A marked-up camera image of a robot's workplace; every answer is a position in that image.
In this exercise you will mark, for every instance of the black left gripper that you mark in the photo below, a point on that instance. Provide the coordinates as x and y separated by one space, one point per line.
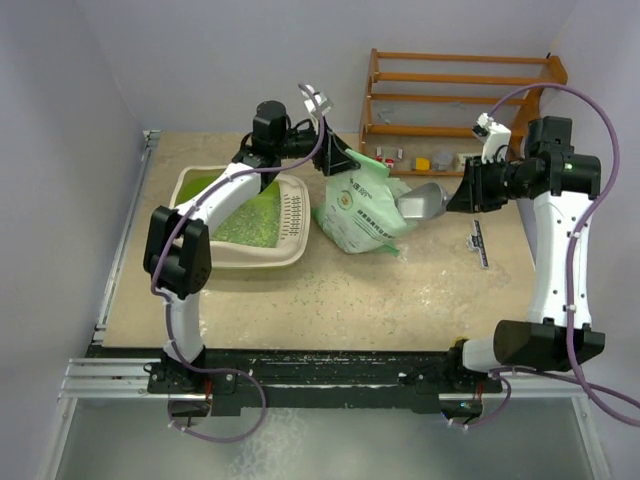
333 156

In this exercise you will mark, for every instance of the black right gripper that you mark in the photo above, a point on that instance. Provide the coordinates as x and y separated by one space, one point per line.
473 192

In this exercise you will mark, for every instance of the silver metal scoop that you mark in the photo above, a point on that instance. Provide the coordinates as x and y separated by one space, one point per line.
425 202

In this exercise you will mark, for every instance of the black white bag sealing strip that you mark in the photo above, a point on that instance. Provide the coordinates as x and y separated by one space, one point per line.
476 244

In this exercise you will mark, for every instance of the green cat litter bag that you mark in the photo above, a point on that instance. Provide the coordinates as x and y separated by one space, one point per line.
359 213

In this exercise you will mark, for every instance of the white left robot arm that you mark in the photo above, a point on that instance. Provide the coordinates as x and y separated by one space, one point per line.
178 255

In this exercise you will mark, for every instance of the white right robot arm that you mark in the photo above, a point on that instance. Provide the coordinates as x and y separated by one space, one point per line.
562 185

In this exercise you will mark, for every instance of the green white carton box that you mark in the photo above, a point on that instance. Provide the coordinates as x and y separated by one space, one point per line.
460 160

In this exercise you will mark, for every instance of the beige green litter box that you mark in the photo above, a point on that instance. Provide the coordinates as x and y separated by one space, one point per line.
294 230

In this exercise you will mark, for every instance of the green litter pellets pile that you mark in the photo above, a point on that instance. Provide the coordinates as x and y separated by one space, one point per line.
256 223

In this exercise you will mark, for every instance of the grey round container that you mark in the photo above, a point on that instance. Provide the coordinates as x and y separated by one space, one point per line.
442 160

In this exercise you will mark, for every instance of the yellow small block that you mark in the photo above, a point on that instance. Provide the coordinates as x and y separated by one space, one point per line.
421 164

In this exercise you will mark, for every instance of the wooden shelf rack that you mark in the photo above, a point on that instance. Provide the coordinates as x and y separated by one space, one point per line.
550 70

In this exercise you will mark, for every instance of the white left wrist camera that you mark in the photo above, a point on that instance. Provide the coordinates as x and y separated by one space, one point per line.
317 104

